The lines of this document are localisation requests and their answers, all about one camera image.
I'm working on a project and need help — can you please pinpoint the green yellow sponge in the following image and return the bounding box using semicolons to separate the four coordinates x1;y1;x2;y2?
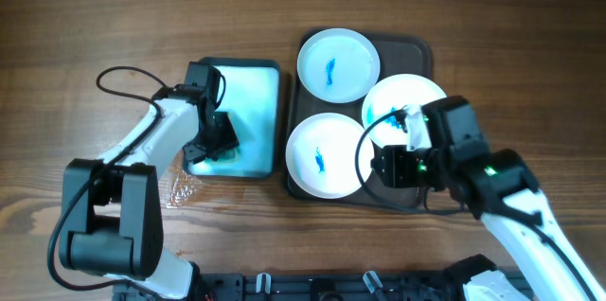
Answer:
205;147;241;162

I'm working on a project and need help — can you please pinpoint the white plate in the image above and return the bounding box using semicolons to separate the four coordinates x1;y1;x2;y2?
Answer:
296;28;381;104
285;113;375;199
362;74;446;151

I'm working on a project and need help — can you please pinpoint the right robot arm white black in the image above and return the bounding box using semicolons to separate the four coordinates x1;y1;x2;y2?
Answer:
370;96;605;300

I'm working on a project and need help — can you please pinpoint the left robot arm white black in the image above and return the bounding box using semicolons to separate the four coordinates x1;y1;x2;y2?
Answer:
46;62;238;300

